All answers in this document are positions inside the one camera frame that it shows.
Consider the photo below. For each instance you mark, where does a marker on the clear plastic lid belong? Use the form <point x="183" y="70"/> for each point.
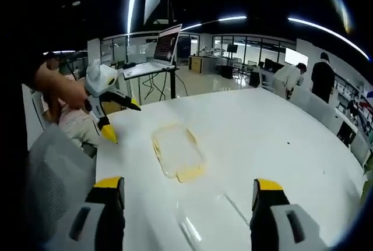
<point x="212" y="219"/>

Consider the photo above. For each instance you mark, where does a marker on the grey mesh office chair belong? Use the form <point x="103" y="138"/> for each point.
<point x="52" y="175"/>

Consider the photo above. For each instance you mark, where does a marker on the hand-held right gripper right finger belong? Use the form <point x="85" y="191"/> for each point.
<point x="271" y="204"/>

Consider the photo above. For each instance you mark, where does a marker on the clear yellowish plastic tray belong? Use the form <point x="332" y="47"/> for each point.
<point x="179" y="152"/>

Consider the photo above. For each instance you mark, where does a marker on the white partition panel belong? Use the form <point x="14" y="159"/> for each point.
<point x="317" y="108"/>

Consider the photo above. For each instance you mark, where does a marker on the yellow and black counter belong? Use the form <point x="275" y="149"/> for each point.
<point x="201" y="64"/>

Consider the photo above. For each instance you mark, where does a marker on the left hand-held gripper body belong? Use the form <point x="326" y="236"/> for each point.
<point x="100" y="77"/>

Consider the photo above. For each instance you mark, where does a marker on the white standing board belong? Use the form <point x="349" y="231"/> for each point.
<point x="94" y="53"/>

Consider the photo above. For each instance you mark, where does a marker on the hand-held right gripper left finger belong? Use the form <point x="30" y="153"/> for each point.
<point x="108" y="201"/>

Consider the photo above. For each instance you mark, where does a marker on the black laptop stand table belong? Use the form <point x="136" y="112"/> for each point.
<point x="173" y="83"/>

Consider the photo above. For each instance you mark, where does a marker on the black monitor on stand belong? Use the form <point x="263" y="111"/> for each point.
<point x="232" y="48"/>

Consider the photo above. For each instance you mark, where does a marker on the silver open laptop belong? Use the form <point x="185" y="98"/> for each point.
<point x="163" y="50"/>

